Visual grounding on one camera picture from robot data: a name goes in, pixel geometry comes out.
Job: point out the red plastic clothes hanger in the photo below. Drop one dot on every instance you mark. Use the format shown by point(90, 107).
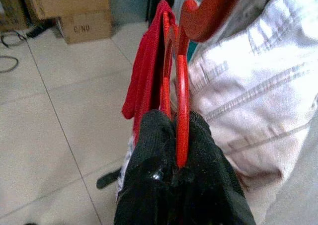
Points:
point(183, 91)

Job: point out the white fabric garment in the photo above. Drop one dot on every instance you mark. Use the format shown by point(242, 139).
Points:
point(248, 86)

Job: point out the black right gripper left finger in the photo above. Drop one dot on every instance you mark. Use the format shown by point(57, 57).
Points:
point(149, 140)

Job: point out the printed brown cardboard box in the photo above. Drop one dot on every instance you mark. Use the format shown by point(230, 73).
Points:
point(87, 27)

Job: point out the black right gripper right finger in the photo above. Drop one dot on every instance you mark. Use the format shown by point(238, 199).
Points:
point(206, 165)

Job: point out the small black object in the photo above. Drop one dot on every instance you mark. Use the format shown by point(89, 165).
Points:
point(106, 179)

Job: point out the red cloth garment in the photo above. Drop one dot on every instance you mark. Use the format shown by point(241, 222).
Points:
point(146, 61)

